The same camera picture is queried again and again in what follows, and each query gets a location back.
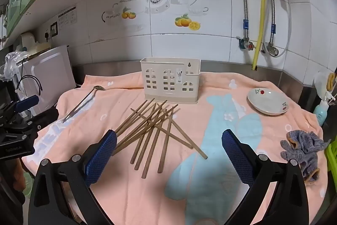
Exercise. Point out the long metal spoon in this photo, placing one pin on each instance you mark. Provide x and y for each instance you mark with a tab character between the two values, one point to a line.
99	88

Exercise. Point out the peach printed towel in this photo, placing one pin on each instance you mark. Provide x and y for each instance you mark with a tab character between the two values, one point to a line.
158	201

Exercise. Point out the bunch of wooden chopsticks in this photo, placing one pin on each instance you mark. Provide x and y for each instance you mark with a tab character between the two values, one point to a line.
158	119

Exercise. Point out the metal water valve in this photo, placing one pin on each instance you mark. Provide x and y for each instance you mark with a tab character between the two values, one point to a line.
272	50

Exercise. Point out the white kitchen appliance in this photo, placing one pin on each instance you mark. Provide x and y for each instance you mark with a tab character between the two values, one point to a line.
26	39

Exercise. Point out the beige plastic utensil holder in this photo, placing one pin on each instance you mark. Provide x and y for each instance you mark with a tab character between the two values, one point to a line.
158	93

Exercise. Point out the grey knitted gloves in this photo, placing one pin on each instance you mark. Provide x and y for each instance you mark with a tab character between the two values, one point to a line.
302	146

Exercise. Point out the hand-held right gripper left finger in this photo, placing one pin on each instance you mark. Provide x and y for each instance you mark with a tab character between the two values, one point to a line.
101	159

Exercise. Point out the wall socket with plug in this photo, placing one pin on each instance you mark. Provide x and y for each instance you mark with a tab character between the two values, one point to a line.
46	37

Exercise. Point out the white microwave oven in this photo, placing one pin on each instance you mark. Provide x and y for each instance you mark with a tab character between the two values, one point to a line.
47	74

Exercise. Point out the clear plastic bag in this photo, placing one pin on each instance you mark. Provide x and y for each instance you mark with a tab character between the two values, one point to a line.
11	61

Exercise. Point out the yellow kitchen tool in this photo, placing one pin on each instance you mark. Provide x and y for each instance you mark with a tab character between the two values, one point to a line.
330	80

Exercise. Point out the light blue bottle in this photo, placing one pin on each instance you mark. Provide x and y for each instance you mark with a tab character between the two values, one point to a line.
321	114

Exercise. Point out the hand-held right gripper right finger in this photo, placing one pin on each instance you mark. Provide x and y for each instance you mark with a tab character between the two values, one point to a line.
237	159

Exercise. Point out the white wall label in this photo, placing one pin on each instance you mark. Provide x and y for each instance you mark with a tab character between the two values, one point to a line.
68	17

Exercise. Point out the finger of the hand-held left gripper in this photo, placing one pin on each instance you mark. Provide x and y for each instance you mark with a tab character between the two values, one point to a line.
47	118
26	103

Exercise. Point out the black wall socket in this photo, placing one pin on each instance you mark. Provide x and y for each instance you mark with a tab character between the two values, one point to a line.
54	29

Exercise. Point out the white rice paddle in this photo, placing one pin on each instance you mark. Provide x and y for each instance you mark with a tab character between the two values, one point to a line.
320	82

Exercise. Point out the white floral dish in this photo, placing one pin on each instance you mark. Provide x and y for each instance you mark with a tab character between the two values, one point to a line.
266	101

